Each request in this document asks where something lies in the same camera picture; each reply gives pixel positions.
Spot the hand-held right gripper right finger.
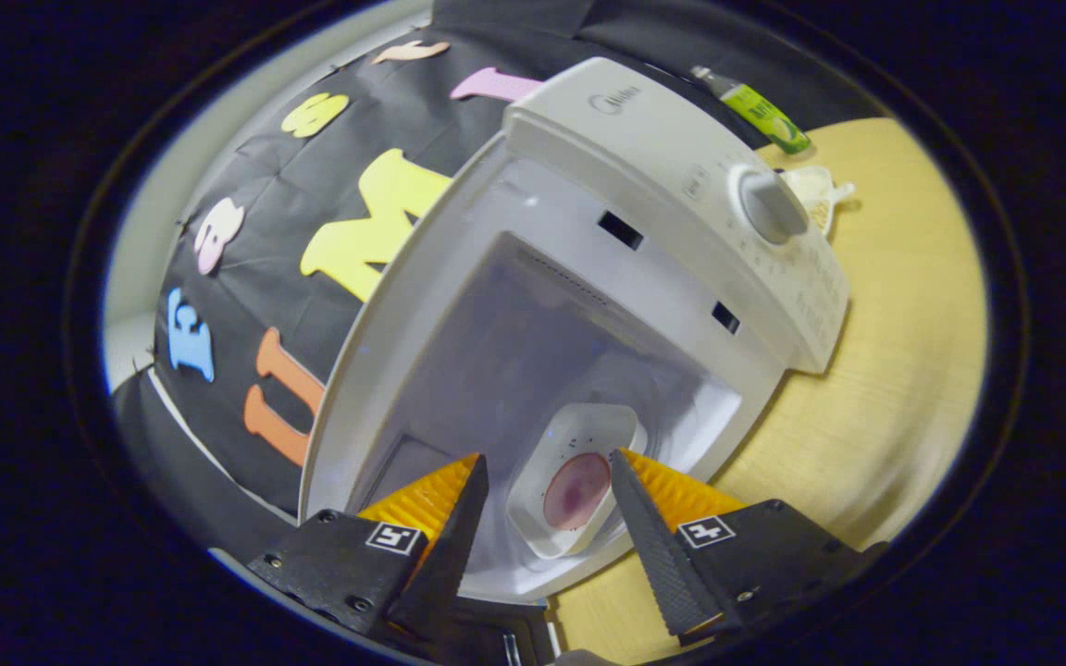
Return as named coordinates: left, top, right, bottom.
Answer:
left=609, top=449, right=890, bottom=639

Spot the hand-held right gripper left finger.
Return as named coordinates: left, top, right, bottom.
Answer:
left=246, top=452, right=490, bottom=639

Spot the white square plate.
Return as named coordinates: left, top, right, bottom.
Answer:
left=505, top=403, right=650, bottom=560

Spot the white microwave oven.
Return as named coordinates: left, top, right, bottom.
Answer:
left=297, top=57, right=853, bottom=666

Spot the white divided grain dish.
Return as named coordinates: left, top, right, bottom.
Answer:
left=778, top=165, right=856, bottom=238

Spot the green label drink bottle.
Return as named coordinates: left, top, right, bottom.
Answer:
left=690, top=65, right=812, bottom=154

